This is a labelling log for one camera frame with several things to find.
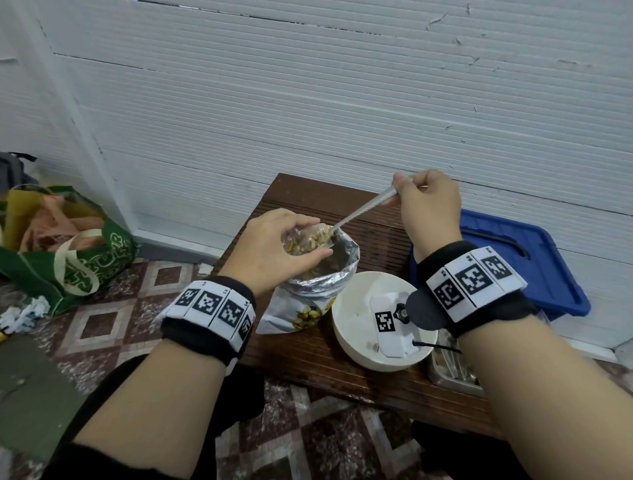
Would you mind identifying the metal tray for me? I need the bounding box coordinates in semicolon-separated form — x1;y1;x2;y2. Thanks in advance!
427;328;488;397

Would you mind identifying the white wrist camera marker plate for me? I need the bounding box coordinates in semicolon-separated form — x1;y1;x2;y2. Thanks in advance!
370;292;433;360

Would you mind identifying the grey backpack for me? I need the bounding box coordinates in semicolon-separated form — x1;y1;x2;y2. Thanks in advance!
0;152;39;199

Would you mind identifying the pile of roasted nuts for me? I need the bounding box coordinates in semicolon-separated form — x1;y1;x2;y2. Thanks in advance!
286;224;333;257

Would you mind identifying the person's right hand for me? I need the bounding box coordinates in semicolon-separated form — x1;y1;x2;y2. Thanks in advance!
393;169;464;263

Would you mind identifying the white bowl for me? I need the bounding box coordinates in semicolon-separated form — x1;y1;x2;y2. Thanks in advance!
331;270;440;373

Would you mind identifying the silver foil snack bag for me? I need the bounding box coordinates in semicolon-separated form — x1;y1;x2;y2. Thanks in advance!
256;225;361;336

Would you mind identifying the orange plastic bag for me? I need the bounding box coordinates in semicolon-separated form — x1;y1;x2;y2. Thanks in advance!
19;194;107;254

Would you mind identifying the metal spoon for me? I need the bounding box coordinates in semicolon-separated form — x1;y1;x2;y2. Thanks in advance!
326;174;429;238

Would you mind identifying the green shopping bag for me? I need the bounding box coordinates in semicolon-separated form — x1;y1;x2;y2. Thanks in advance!
0;184;139;318

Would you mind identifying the crumpled white paper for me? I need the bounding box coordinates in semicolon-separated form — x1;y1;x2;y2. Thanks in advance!
0;296;51;335

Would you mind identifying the black right wristband with markers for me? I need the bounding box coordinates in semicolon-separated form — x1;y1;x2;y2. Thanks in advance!
413;240;541;340

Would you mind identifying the dark green mat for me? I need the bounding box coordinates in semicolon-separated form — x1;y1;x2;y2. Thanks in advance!
0;335;89;466

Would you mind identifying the black left wristband with markers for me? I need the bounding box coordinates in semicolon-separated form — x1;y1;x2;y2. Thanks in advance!
156;276;258;377

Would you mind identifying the blue plastic container lid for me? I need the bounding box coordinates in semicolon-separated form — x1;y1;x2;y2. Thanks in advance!
407;208;592;323

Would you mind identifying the person's right forearm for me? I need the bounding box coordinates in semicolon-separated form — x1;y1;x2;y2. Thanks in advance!
456;314;633;480

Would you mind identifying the person's left hand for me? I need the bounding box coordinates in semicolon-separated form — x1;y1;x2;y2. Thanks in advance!
217;208;335;300

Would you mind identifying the black wristband with markers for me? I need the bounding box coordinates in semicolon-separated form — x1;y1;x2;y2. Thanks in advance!
156;276;258;377
413;240;541;340

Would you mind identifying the person's left forearm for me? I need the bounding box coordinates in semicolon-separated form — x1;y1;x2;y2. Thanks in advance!
71;338;227;462

